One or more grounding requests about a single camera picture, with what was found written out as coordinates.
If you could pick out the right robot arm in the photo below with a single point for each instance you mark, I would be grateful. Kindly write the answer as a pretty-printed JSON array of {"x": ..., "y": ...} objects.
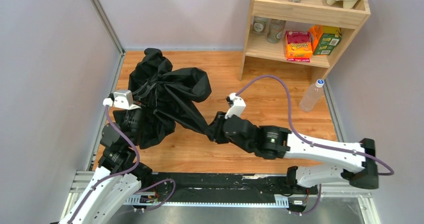
[{"x": 353, "y": 163}]

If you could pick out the aluminium frame rail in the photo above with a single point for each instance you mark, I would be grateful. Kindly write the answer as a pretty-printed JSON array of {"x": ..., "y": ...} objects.
[{"x": 146, "y": 198}]

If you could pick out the glass jar left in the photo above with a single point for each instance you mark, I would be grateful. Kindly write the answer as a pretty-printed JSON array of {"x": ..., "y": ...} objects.
[{"x": 259, "y": 25}]

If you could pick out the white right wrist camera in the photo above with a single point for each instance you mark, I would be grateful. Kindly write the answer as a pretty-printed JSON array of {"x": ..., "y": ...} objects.
[{"x": 236, "y": 105}]

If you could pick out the clear plastic water bottle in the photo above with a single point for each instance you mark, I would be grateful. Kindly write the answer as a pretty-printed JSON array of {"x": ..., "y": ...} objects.
[{"x": 312, "y": 95}]

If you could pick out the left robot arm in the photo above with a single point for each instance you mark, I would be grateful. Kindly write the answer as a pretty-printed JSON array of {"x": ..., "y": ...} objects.
[{"x": 119, "y": 173}]

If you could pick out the orange pink sponge box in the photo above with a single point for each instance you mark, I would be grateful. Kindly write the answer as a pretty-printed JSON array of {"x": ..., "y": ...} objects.
[{"x": 298, "y": 46}]

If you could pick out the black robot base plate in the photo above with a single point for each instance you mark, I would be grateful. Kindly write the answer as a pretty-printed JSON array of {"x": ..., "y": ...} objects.
[{"x": 225, "y": 187}]

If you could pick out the wooden shelf unit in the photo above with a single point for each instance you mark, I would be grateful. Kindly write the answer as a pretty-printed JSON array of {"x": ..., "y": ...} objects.
[{"x": 313, "y": 12}]

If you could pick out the glass jar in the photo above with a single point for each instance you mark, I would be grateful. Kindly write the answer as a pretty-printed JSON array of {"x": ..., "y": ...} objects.
[
  {"x": 275, "y": 31},
  {"x": 259, "y": 25}
]

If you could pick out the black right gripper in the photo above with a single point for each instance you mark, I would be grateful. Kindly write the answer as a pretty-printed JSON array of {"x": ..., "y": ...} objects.
[{"x": 218, "y": 127}]

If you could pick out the black folding umbrella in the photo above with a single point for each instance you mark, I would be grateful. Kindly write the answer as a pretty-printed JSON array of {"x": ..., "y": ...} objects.
[{"x": 167, "y": 97}]

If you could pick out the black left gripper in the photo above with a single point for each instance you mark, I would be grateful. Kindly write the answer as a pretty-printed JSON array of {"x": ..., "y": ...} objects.
[{"x": 133, "y": 117}]

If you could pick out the green orange carton box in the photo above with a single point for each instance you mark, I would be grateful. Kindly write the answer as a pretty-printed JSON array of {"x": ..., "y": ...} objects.
[{"x": 324, "y": 39}]

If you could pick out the glass jar right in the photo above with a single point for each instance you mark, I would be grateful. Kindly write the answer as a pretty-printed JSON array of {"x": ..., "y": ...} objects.
[{"x": 275, "y": 31}]

